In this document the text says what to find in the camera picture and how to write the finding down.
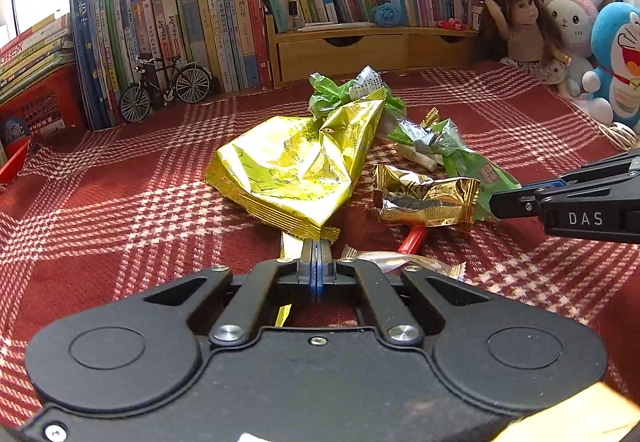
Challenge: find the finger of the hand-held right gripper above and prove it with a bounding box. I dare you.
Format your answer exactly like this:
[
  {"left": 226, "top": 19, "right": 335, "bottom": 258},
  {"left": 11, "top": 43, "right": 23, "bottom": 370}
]
[
  {"left": 489, "top": 170, "right": 640, "bottom": 223},
  {"left": 520, "top": 153, "right": 640, "bottom": 191}
]

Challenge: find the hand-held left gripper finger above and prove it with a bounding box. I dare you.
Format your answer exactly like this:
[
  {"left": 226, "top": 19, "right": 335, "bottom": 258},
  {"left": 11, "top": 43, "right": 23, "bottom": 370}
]
[
  {"left": 142, "top": 239, "right": 317, "bottom": 348},
  {"left": 316, "top": 239, "right": 493, "bottom": 348}
]

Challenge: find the green silver-lined snack bag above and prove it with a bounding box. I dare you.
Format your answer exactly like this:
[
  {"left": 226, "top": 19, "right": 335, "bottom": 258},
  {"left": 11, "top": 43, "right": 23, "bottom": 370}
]
[{"left": 387, "top": 118, "right": 522, "bottom": 223}]

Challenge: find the cream serrated wrapper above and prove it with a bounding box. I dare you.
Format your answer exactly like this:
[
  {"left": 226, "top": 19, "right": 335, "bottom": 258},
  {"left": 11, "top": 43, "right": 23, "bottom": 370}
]
[{"left": 341, "top": 244, "right": 467, "bottom": 281}]

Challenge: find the small gold snack wrapper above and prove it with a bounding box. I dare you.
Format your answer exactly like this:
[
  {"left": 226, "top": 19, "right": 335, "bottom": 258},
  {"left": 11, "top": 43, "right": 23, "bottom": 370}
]
[{"left": 372, "top": 163, "right": 481, "bottom": 231}]

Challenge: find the red plastic tube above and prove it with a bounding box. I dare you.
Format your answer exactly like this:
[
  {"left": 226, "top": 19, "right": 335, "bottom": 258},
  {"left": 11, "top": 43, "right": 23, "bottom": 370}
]
[{"left": 396, "top": 224, "right": 429, "bottom": 255}]

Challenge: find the large gold snack bag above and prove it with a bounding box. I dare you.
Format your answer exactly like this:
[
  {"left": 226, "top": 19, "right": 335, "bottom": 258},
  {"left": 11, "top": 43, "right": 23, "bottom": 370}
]
[{"left": 204, "top": 98, "right": 388, "bottom": 329}]

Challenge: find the white paper roll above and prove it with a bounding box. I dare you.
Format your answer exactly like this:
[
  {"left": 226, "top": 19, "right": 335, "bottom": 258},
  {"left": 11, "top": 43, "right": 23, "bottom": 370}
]
[{"left": 397, "top": 144, "right": 441, "bottom": 171}]

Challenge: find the green wrapper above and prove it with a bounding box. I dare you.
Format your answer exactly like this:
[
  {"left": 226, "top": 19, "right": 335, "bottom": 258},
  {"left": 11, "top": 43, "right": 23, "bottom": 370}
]
[{"left": 306, "top": 66, "right": 407, "bottom": 123}]

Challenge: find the row of tall standing books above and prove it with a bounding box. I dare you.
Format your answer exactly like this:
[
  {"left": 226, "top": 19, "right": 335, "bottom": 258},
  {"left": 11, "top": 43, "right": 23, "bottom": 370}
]
[{"left": 69, "top": 0, "right": 275, "bottom": 131}]

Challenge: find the stack of flat books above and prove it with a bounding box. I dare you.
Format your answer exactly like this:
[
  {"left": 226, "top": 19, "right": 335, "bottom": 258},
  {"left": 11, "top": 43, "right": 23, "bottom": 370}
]
[{"left": 0, "top": 13, "right": 77, "bottom": 105}]

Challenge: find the blue cat plush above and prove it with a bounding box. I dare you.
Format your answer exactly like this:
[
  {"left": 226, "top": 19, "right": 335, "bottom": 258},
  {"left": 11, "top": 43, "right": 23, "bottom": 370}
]
[{"left": 580, "top": 2, "right": 640, "bottom": 133}]

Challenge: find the brown-haired doll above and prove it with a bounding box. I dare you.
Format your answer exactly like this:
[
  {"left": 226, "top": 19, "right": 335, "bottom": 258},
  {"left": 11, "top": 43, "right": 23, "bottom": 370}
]
[{"left": 477, "top": 0, "right": 572, "bottom": 85}]

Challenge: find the white bunny plush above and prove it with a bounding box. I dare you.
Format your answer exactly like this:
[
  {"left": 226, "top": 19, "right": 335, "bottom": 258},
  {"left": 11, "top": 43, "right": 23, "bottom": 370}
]
[{"left": 542, "top": 0, "right": 612, "bottom": 101}]

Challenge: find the red plaid blanket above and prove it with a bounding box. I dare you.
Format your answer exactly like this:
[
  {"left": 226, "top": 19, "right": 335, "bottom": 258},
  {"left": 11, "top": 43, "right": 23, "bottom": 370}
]
[{"left": 0, "top": 60, "right": 640, "bottom": 428}]

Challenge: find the wooden drawer organizer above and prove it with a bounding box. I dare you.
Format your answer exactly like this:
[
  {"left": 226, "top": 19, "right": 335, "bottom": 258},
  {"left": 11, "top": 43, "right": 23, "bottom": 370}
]
[{"left": 265, "top": 14, "right": 481, "bottom": 90}]

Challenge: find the miniature bicycle model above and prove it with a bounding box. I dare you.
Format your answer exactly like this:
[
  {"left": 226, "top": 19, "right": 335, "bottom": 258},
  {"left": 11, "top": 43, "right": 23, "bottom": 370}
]
[{"left": 119, "top": 56, "right": 213, "bottom": 124}]

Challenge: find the blue yarn flower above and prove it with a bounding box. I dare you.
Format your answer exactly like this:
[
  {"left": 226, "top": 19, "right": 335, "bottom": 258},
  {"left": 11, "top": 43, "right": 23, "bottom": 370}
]
[{"left": 370, "top": 2, "right": 402, "bottom": 29}]

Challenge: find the red plastic basket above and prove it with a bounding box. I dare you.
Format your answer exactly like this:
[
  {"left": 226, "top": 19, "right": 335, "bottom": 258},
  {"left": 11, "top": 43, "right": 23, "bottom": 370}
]
[{"left": 0, "top": 62, "right": 87, "bottom": 139}]

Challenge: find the red plastic tray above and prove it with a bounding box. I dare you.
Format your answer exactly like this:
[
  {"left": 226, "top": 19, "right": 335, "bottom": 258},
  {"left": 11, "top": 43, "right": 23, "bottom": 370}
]
[{"left": 0, "top": 139, "right": 32, "bottom": 186}]

